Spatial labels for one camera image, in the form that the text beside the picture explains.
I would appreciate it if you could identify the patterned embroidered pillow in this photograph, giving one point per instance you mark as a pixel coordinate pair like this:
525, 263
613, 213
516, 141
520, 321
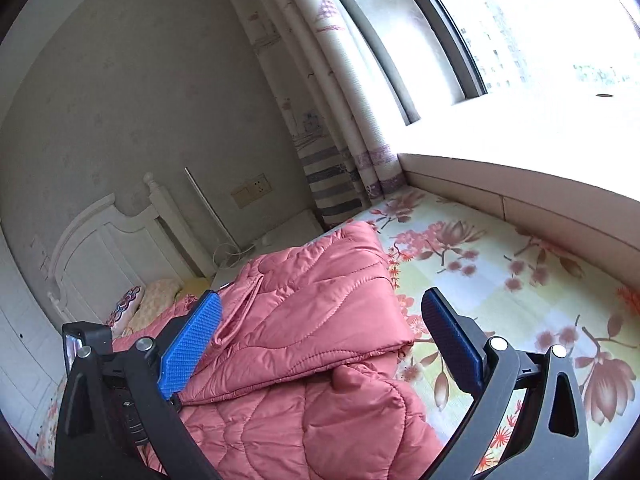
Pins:
125, 307

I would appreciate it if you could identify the silver desk lamp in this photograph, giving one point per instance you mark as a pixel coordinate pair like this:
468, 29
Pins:
200, 191

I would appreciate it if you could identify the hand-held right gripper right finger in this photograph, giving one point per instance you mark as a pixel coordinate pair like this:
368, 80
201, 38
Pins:
450, 340

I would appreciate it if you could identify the floral bed sheet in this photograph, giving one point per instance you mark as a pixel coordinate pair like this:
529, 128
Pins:
500, 270

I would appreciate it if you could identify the white wooden headboard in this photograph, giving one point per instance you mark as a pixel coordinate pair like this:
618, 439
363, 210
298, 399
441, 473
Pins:
110, 255

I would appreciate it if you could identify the cream printed curtain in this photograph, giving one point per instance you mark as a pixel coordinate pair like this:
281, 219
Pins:
320, 110

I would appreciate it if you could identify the peach floral pillow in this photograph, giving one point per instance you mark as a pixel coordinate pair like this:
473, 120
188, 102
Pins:
160, 295

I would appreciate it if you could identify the beige window ledge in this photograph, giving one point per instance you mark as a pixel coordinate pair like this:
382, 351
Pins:
500, 180

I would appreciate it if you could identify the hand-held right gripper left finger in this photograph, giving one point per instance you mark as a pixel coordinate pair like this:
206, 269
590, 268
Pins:
192, 345

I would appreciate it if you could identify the pink quilted jacket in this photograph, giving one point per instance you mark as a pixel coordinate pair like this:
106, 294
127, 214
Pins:
310, 310

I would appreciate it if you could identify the window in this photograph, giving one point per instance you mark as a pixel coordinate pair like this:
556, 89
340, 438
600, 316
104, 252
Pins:
525, 20

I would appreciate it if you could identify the white wardrobe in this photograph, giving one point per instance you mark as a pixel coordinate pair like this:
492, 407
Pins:
25, 340

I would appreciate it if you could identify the white nightstand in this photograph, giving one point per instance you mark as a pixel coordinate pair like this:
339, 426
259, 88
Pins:
295, 227

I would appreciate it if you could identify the beige wall socket panel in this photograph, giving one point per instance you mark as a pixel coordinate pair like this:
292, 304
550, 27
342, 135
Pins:
252, 190

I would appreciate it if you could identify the yellow pillow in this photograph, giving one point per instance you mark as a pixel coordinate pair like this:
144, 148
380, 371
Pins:
197, 286

